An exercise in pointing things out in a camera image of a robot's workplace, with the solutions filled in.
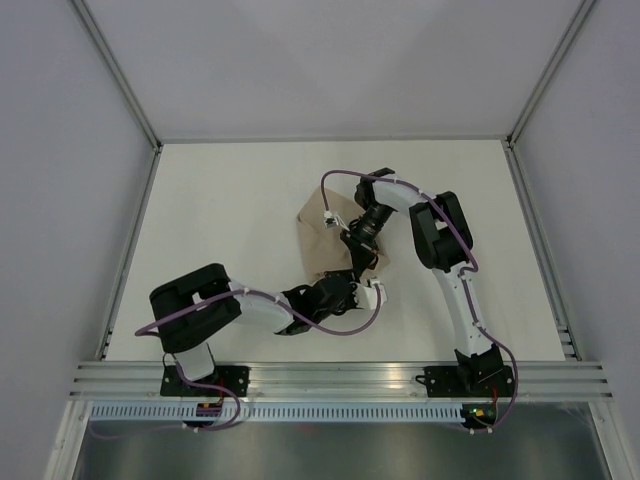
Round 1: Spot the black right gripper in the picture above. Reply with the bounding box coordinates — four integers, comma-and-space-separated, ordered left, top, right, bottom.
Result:
340, 202, 393, 272

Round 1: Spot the beige cloth napkin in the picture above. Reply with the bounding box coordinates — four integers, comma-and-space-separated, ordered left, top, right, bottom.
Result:
296, 187, 390, 283

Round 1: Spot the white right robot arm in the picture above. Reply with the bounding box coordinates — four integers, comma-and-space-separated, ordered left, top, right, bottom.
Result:
341, 168, 518, 396

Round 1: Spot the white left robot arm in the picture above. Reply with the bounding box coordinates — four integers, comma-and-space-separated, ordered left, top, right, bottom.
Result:
136, 263, 359, 396

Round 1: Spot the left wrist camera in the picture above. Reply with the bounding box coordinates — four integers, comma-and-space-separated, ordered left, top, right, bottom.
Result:
353, 278, 387, 311

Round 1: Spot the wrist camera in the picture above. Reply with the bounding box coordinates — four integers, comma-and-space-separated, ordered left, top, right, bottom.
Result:
323, 210, 343, 229
353, 278, 387, 311

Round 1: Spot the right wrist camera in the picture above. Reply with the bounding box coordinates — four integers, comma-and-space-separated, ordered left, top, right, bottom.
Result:
323, 210, 343, 229

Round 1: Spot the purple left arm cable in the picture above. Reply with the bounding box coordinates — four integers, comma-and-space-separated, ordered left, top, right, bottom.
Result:
134, 282, 389, 434

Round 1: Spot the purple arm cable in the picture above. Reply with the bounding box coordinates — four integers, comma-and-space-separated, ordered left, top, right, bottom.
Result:
134, 282, 389, 434
319, 169, 519, 435

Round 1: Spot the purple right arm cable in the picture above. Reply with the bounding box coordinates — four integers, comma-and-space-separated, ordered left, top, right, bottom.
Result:
319, 169, 519, 435

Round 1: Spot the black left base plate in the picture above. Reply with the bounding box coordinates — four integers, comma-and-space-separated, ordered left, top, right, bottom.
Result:
160, 365, 250, 398

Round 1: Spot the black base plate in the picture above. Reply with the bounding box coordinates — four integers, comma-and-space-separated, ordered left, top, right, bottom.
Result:
414, 366, 516, 399
160, 365, 250, 398

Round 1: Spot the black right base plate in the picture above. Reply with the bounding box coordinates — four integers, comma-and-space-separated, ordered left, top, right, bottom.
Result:
414, 366, 516, 399

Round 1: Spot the aluminium mounting rail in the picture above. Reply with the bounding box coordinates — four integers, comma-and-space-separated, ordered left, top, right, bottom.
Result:
69, 361, 613, 402

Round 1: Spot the white slotted cable duct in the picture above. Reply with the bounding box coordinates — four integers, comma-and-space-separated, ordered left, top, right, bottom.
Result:
90, 401, 463, 423

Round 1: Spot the right aluminium frame post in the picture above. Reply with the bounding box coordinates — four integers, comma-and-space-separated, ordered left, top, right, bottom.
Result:
505, 0, 599, 149

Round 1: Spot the aluminium frame post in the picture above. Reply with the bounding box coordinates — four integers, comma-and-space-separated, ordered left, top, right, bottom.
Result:
505, 0, 599, 149
69, 0, 164, 152

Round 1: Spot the left aluminium frame post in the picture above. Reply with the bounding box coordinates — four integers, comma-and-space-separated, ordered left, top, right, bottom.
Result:
69, 0, 164, 152

